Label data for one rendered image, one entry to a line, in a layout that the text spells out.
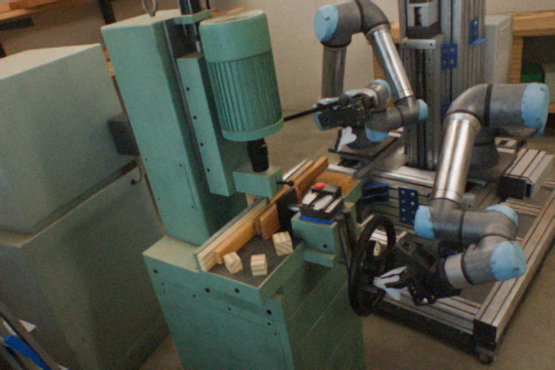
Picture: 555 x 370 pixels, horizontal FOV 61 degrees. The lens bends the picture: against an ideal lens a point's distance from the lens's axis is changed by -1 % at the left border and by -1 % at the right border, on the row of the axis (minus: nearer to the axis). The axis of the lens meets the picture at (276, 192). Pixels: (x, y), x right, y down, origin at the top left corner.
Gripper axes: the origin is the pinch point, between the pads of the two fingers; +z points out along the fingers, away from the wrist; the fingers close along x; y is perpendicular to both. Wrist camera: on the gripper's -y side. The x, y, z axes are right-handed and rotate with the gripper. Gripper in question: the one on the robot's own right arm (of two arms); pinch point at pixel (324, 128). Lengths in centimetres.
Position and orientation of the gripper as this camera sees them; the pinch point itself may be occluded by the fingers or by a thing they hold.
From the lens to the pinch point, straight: 136.7
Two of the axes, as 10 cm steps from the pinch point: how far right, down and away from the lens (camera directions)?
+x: 3.7, 8.8, 2.9
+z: -5.5, 4.6, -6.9
